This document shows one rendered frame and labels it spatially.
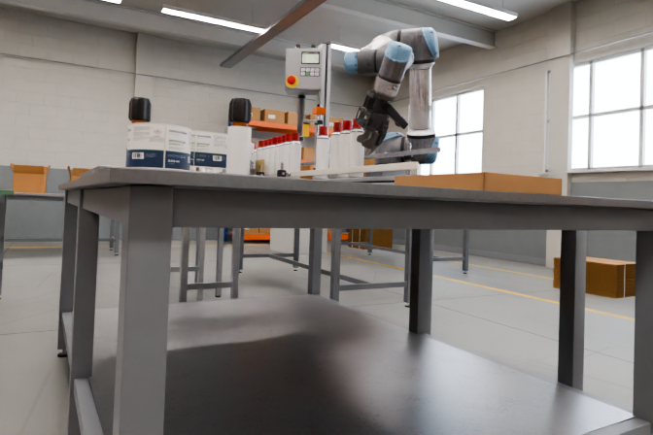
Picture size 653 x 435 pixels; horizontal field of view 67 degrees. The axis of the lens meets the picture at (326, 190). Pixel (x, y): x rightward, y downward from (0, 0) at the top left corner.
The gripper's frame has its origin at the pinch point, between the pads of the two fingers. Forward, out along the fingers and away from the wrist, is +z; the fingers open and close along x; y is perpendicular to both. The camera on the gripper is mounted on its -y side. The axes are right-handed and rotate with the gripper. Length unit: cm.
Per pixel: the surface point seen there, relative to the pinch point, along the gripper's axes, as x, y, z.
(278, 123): -682, -287, 246
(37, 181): -512, 96, 299
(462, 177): 53, 13, -18
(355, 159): -4.2, 1.4, 5.2
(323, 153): -25.9, 1.0, 13.5
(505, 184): 59, 6, -20
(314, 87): -67, -9, 0
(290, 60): -78, 0, -7
